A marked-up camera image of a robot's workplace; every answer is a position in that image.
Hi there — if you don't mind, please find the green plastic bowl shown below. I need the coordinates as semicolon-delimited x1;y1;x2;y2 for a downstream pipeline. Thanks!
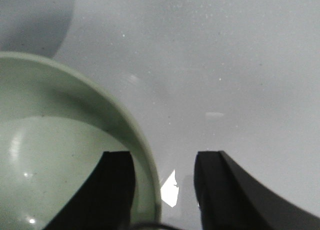
0;51;161;230

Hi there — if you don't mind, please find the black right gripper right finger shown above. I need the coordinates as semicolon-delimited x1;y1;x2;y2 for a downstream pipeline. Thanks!
193;151;320;230

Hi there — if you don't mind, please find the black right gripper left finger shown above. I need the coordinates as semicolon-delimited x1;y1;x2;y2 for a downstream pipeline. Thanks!
45;151;136;230

